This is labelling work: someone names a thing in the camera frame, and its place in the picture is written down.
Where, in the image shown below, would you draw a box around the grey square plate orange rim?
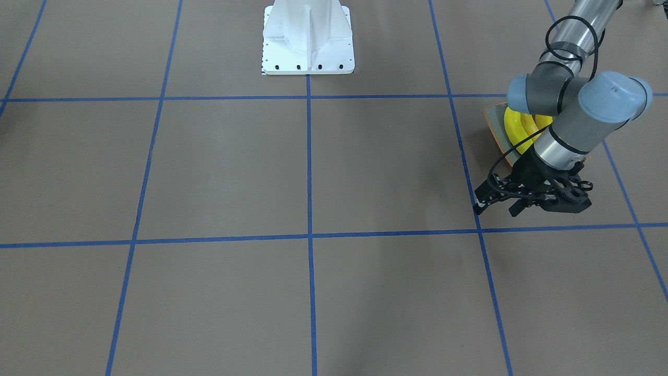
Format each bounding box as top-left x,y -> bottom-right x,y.
484,103 -> 591,169

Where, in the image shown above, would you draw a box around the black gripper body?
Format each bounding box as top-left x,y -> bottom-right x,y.
504,148 -> 559,202

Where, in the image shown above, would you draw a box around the yellow banana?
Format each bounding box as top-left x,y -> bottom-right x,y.
504,107 -> 539,155

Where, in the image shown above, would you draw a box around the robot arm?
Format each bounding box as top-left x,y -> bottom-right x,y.
473,1 -> 653,217

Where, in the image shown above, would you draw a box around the brown paper table cover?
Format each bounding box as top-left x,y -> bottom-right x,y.
2,1 -> 666,375

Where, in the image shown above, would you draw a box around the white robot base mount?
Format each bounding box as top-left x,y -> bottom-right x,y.
261,1 -> 355,75

